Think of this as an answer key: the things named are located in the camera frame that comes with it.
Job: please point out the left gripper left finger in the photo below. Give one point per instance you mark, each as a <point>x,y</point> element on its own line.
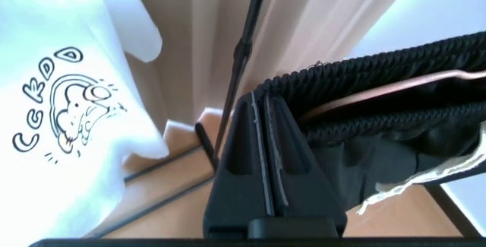
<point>235,186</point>

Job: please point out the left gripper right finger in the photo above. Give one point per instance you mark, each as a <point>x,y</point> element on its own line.
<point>303,186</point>

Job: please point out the black garment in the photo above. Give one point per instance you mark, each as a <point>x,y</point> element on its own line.
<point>379,133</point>

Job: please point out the pink clothes hanger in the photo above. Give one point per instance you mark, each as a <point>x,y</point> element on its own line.
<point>398,87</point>

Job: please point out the white printed t-shirt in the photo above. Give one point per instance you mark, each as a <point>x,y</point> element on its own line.
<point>57,125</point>

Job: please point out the black clothes rack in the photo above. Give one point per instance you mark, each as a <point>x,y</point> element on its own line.
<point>243,49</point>

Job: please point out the beige curtain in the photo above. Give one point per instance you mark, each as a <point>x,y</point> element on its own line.
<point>228,30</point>

